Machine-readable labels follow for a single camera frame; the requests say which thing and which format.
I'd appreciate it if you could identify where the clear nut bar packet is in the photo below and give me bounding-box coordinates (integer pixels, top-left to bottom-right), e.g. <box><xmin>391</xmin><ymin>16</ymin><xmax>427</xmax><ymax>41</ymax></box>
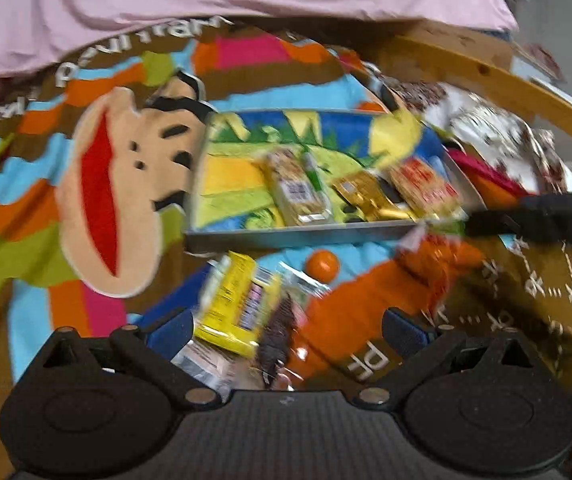
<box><xmin>258</xmin><ymin>147</ymin><xmax>337</xmax><ymax>227</ymax></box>

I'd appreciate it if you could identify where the red and white cracker packet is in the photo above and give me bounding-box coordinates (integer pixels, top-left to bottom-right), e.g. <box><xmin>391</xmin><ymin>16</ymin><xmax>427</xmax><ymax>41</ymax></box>
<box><xmin>388</xmin><ymin>157</ymin><xmax>467</xmax><ymax>221</ymax></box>

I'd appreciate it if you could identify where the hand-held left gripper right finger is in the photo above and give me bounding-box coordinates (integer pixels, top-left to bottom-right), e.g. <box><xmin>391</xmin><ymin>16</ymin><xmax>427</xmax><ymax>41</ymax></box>
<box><xmin>356</xmin><ymin>306</ymin><xmax>549</xmax><ymax>409</ymax></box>

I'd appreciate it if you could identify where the yellow snack packet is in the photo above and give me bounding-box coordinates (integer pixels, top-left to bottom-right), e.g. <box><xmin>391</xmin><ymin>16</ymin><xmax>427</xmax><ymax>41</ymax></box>
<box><xmin>193</xmin><ymin>252</ymin><xmax>284</xmax><ymax>358</ymax></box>

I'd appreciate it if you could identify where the cartoon monkey printed blanket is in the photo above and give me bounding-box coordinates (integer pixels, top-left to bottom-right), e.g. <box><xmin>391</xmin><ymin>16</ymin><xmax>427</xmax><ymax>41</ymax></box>
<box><xmin>0</xmin><ymin>15</ymin><xmax>572</xmax><ymax>480</ymax></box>

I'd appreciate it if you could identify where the dinosaur print tray box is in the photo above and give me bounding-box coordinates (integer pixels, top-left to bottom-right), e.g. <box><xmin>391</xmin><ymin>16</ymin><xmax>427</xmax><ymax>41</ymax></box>
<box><xmin>183</xmin><ymin>108</ymin><xmax>472</xmax><ymax>256</ymax></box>

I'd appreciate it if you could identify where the colourful crayon drawing paper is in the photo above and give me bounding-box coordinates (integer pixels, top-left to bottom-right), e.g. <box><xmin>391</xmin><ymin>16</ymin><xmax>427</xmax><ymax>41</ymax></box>
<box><xmin>193</xmin><ymin>110</ymin><xmax>442</xmax><ymax>231</ymax></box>

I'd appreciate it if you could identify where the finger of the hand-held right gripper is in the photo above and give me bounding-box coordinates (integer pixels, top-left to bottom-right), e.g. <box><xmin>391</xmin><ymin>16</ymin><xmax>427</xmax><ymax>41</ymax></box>
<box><xmin>465</xmin><ymin>207</ymin><xmax>532</xmax><ymax>242</ymax></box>

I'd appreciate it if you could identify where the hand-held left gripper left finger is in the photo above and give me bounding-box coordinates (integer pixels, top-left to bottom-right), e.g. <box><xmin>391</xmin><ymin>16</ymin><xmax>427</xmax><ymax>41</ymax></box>
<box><xmin>26</xmin><ymin>306</ymin><xmax>222</xmax><ymax>409</ymax></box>

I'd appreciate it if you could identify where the orange snack packet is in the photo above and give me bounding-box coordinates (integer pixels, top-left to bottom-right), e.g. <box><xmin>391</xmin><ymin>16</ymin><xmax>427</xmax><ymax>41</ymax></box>
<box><xmin>398</xmin><ymin>220</ymin><xmax>484</xmax><ymax>311</ymax></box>

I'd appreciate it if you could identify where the small orange ball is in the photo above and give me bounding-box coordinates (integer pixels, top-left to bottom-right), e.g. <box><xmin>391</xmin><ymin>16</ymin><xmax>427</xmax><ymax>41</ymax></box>
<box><xmin>305</xmin><ymin>251</ymin><xmax>340</xmax><ymax>284</ymax></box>

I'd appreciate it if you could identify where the clear packet of dark snack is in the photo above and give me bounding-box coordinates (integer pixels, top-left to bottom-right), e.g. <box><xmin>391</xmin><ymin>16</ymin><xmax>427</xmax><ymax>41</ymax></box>
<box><xmin>253</xmin><ymin>267</ymin><xmax>334</xmax><ymax>391</ymax></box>

